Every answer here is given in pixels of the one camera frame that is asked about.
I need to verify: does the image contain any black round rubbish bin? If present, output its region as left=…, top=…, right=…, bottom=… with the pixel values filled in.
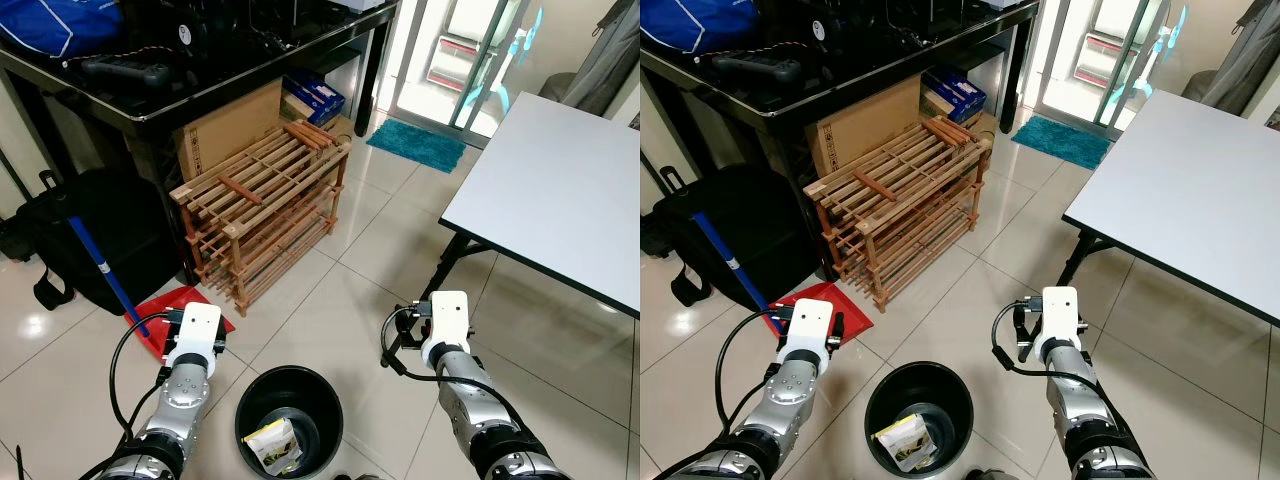
left=235, top=366, right=344, bottom=479
left=865, top=361, right=975, bottom=477

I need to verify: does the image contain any black trolley bag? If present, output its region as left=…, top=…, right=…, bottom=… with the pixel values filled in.
left=0, top=168, right=188, bottom=313
left=640, top=164, right=823, bottom=307

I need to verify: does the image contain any white yellow snack packet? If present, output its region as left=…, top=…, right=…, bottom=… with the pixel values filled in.
left=872, top=412, right=940, bottom=474
left=243, top=418, right=304, bottom=476

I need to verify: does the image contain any loose wooden stick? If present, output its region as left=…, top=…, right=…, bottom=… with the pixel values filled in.
left=852, top=171, right=899, bottom=202
left=219, top=176, right=265, bottom=207

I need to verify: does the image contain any wooden slatted shoe rack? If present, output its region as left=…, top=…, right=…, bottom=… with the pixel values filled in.
left=169, top=119, right=354, bottom=318
left=802, top=114, right=994, bottom=314

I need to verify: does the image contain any teal floor mat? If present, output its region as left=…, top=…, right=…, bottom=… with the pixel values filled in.
left=1009, top=114, right=1114, bottom=172
left=365, top=117, right=470, bottom=175

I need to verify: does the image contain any white folding table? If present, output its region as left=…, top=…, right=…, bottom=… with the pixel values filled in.
left=420, top=91, right=641, bottom=321
left=1055, top=89, right=1280, bottom=328

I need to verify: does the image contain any brown cardboard box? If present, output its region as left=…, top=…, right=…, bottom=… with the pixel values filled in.
left=174, top=78, right=287, bottom=182
left=807, top=74, right=927, bottom=180

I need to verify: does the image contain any blue printed box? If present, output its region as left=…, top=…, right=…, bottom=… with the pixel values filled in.
left=282, top=67, right=347, bottom=127
left=919, top=64, right=989, bottom=124

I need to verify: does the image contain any black glossy desk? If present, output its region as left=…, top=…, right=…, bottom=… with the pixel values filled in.
left=640, top=0, right=1042, bottom=276
left=0, top=0, right=402, bottom=286

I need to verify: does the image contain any black handheld device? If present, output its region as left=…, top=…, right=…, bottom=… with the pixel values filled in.
left=711, top=54, right=805, bottom=87
left=79, top=55, right=174, bottom=90

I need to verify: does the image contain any glass sliding door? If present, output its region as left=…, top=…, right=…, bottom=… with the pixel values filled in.
left=388, top=0, right=547, bottom=138
left=1033, top=0, right=1192, bottom=133

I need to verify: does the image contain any small black fan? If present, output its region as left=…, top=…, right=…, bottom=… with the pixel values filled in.
left=170, top=0, right=217, bottom=47
left=806, top=0, right=852, bottom=45

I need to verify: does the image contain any grey hanging cloth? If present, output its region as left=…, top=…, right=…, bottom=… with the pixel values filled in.
left=1181, top=0, right=1280, bottom=117
left=539, top=0, right=641, bottom=117

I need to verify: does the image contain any blue fabric bag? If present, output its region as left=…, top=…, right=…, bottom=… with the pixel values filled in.
left=0, top=0, right=127, bottom=59
left=640, top=0, right=762, bottom=56

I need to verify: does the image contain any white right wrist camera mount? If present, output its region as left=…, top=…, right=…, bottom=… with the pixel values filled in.
left=1035, top=286, right=1082, bottom=364
left=420, top=291, right=472, bottom=367

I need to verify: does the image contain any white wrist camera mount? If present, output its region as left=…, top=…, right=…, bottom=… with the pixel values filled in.
left=777, top=297, right=836, bottom=377
left=1035, top=286, right=1082, bottom=364
left=164, top=303, right=223, bottom=377
left=420, top=291, right=472, bottom=367

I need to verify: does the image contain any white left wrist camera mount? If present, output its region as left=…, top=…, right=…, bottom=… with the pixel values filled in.
left=777, top=297, right=836, bottom=377
left=164, top=303, right=223, bottom=377

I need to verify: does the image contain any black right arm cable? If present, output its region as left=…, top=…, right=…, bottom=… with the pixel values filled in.
left=990, top=299, right=1133, bottom=403
left=379, top=304, right=523, bottom=403

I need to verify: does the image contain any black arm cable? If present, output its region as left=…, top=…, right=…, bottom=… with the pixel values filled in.
left=711, top=308, right=791, bottom=441
left=379, top=304, right=523, bottom=403
left=990, top=299, right=1133, bottom=403
left=107, top=311, right=173, bottom=433

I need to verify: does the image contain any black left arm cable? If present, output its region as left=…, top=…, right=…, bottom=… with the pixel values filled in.
left=107, top=311, right=173, bottom=433
left=711, top=308, right=791, bottom=441

